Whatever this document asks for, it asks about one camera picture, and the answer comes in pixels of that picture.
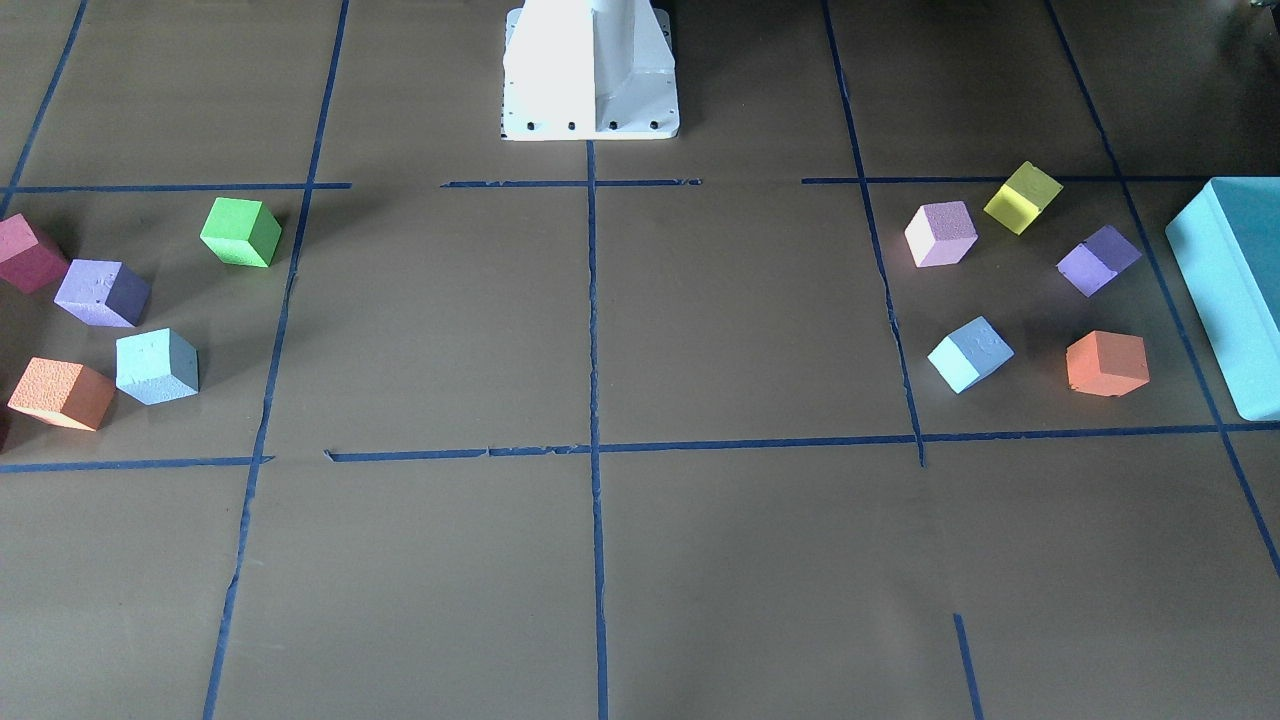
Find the yellow foam block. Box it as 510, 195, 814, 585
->
983, 161, 1064, 236

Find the light blue foam block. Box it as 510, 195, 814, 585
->
927, 316, 1014, 395
115, 328, 200, 406

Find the purple foam block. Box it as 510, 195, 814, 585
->
54, 259, 150, 328
1056, 225, 1143, 299

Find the green foam block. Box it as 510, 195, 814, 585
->
198, 197, 282, 268

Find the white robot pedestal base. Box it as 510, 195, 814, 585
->
500, 1, 681, 142

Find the teal plastic bin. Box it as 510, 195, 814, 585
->
1166, 176, 1279, 421

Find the dark pink foam block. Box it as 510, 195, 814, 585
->
1, 213, 70, 295

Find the orange foam block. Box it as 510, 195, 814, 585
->
1065, 331, 1149, 397
6, 357, 116, 432

